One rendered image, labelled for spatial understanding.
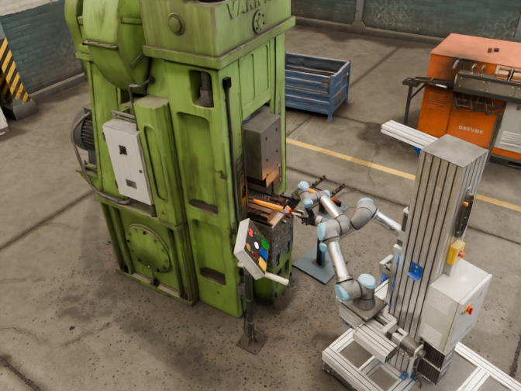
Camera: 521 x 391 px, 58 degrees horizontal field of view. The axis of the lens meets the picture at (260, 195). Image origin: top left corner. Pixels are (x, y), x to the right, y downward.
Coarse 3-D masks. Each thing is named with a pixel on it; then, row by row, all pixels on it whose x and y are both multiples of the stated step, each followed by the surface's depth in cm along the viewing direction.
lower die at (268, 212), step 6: (252, 198) 391; (258, 198) 392; (252, 204) 385; (258, 204) 384; (276, 204) 384; (252, 210) 380; (258, 210) 380; (264, 210) 378; (270, 210) 378; (276, 210) 384; (252, 216) 381; (258, 216) 377; (264, 216) 373; (270, 216) 376
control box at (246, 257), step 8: (240, 224) 337; (248, 224) 332; (240, 232) 329; (248, 232) 327; (256, 232) 338; (240, 240) 320; (248, 240) 322; (256, 240) 333; (240, 248) 313; (256, 248) 328; (240, 256) 314; (248, 256) 313; (248, 264) 317; (256, 264) 318; (256, 272) 322; (264, 272) 324
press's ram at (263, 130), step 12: (252, 120) 338; (264, 120) 338; (276, 120) 339; (252, 132) 326; (264, 132) 328; (276, 132) 344; (252, 144) 332; (264, 144) 333; (276, 144) 350; (252, 156) 338; (264, 156) 338; (276, 156) 355; (252, 168) 345; (264, 168) 344
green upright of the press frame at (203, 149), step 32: (192, 96) 305; (224, 96) 296; (192, 128) 326; (224, 128) 307; (192, 160) 343; (224, 160) 319; (192, 192) 361; (224, 192) 335; (192, 224) 376; (224, 224) 354; (224, 256) 376; (224, 288) 400
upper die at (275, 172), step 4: (276, 168) 361; (272, 172) 357; (276, 172) 363; (248, 176) 359; (268, 176) 353; (272, 176) 359; (276, 176) 365; (248, 180) 361; (252, 180) 359; (256, 180) 356; (260, 180) 354; (264, 180) 352; (268, 180) 355; (272, 180) 361; (256, 184) 359; (260, 184) 356; (264, 184) 354; (268, 184) 357
